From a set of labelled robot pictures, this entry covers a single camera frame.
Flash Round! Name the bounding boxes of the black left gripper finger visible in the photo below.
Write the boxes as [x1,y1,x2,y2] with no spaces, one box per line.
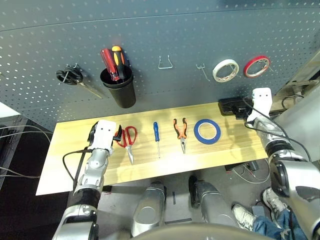
[88,121,99,141]
[113,124,123,143]

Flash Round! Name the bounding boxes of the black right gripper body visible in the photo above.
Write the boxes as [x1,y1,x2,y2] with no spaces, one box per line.
[235,105,253,121]

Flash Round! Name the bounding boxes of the red handled scissors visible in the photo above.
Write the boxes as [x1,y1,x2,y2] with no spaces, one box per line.
[115,125,138,166]

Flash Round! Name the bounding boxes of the blue handled screwdriver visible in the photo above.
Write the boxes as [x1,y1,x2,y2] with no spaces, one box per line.
[152,121,162,159]

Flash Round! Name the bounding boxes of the blue tape roll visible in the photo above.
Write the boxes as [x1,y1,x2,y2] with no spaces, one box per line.
[193,118,223,146]

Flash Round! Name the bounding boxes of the orange black pliers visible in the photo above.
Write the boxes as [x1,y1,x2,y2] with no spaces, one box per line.
[173,117,188,155]

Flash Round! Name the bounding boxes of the double prong pegboard hook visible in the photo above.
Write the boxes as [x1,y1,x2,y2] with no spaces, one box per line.
[195,63,211,82]

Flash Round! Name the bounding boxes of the dark grey metal pegboard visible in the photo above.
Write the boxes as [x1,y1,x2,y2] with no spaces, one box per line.
[0,0,320,133]

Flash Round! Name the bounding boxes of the black plastic tool case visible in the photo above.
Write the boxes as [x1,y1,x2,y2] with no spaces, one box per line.
[218,97,254,117]

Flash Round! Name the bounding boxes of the black plastic cup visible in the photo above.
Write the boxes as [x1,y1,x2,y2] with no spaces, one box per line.
[99,65,137,109]

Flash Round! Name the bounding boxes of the red tape roll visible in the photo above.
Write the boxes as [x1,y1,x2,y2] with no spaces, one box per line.
[243,55,272,79]

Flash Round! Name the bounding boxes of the white tape roll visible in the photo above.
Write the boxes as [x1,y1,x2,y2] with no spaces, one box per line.
[212,59,240,84]

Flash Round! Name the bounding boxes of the large grey white cabinet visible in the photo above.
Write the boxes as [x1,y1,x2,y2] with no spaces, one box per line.
[274,96,320,161]

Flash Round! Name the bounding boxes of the black metal rack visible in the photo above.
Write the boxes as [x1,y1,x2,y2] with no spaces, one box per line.
[0,114,55,191]

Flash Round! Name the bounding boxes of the silver left robot leg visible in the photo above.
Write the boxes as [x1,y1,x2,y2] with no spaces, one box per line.
[130,181,167,237]

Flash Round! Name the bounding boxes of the silver robot leg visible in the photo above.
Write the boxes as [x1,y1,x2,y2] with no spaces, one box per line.
[188,175,239,229]
[130,181,167,237]

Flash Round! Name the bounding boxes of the white sneaker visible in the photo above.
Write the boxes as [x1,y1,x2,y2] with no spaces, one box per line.
[231,203,256,231]
[262,187,289,216]

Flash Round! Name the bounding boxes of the silver right robot leg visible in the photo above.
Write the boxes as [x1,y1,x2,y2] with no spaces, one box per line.
[188,175,239,229]

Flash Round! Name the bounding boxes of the blue jeans leg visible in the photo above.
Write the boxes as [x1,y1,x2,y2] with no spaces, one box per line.
[251,208,309,240]

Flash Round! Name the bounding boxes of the dark robot torso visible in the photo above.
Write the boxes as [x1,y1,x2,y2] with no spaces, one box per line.
[134,223,263,240]

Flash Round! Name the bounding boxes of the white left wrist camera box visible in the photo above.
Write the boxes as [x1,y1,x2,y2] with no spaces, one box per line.
[92,120,118,154]

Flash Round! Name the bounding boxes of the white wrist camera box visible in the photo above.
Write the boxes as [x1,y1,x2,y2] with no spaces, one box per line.
[92,120,118,154]
[250,87,273,119]

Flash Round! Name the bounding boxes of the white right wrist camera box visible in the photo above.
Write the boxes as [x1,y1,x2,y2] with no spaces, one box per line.
[250,87,273,119]

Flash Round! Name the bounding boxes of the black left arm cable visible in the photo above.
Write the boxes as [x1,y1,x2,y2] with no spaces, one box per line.
[62,147,94,191]

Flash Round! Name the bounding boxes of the white floor cables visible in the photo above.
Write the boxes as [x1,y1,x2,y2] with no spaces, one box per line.
[231,159,271,185]

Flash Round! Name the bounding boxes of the grey loose cables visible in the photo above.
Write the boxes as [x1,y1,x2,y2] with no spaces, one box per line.
[0,124,54,180]

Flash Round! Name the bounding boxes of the orange black handled screwdriver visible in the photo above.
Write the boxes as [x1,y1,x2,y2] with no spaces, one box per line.
[111,45,126,80]

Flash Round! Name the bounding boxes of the wire loop pegboard hook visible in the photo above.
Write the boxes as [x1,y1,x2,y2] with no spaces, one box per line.
[157,54,174,70]

